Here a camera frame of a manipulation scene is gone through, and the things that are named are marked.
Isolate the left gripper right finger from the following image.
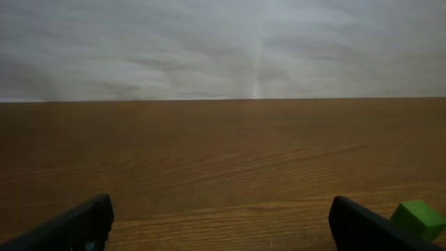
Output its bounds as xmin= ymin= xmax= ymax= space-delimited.
xmin=328 ymin=195 xmax=446 ymax=251

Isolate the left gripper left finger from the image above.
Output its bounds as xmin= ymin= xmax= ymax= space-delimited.
xmin=0 ymin=193 xmax=115 ymax=251

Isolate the green cube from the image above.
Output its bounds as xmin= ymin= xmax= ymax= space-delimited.
xmin=389 ymin=199 xmax=446 ymax=243

